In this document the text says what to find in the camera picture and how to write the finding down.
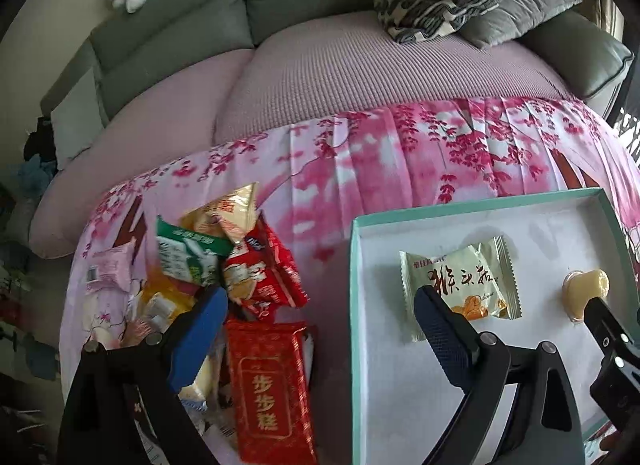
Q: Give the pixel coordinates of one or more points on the red gold-lettered snack packet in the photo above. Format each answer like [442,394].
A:
[270,385]

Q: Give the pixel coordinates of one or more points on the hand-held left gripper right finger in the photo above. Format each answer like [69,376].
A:
[440,330]

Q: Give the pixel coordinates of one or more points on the teal cardboard box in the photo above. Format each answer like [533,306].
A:
[395,395]

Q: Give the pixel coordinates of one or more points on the pink sofa cover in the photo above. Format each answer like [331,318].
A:
[325,75]

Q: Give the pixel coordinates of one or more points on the green white snack packet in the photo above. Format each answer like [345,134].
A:
[187,255]

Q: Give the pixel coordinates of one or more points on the grey cushion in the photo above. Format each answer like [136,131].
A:
[525,12]

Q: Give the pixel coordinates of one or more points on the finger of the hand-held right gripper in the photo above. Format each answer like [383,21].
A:
[605,332]

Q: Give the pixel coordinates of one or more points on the cream snack packet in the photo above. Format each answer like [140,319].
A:
[460,275]

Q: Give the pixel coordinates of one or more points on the gold snack packet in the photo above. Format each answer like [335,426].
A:
[225,212]

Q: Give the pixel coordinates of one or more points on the pink snack packet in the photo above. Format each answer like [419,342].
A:
[110,265]

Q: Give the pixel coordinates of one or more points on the pale yellow jelly cup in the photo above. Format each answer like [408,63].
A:
[582,290]

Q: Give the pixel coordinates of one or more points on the beige patterned curtain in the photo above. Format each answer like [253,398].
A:
[605,10]

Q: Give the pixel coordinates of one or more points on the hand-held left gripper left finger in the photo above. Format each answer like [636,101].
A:
[200,335]

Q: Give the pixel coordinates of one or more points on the blue cloth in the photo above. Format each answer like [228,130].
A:
[35,175]

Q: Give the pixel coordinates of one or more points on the pink floral printed blanket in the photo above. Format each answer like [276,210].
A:
[400,155]

